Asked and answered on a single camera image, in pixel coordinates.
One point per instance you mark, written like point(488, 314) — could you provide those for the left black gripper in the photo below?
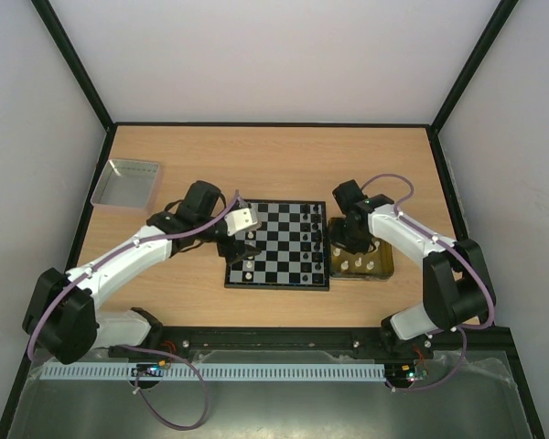
point(238, 255)

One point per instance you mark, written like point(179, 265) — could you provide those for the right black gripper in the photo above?
point(348, 237)

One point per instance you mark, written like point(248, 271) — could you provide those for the gold metal tin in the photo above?
point(377, 265)

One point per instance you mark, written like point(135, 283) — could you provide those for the black magnetic chess board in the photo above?
point(293, 241)

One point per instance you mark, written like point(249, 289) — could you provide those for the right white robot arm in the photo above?
point(456, 284)

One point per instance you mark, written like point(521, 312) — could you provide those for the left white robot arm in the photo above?
point(64, 314)

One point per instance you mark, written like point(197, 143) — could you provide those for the silver metal tray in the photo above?
point(127, 185)

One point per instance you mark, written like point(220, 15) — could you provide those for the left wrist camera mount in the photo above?
point(242, 219)

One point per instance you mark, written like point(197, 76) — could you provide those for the white slotted cable duct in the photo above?
point(216, 372)

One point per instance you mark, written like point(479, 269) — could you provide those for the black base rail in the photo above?
point(354, 342)

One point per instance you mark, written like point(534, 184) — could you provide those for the black frame enclosure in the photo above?
point(487, 37)

